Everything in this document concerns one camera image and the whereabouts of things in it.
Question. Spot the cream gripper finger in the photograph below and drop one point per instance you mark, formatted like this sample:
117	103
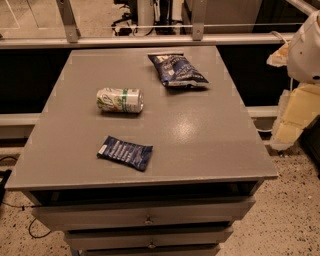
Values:
279	57
297	109

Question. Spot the white green 7up can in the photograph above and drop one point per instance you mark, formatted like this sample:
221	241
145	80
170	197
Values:
126	100

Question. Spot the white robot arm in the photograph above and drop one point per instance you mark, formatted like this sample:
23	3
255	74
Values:
303	59

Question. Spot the large blue chip bag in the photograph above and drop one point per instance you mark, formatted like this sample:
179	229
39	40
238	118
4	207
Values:
175	70

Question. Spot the grey drawer cabinet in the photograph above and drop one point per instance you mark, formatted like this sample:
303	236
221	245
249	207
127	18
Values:
205	144

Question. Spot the black office chair base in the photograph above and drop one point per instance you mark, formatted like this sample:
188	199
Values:
125	25

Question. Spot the middle grey drawer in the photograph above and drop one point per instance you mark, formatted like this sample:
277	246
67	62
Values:
150	239

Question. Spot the grey drawer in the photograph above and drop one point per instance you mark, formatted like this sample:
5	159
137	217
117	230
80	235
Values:
150	239
143	214

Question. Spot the small blue snack packet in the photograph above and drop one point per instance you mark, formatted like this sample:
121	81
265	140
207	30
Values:
133	155

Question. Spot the top grey drawer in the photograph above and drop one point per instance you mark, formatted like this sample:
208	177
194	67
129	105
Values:
143	214

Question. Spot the metal guard rail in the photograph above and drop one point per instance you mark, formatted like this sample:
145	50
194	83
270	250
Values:
36	24

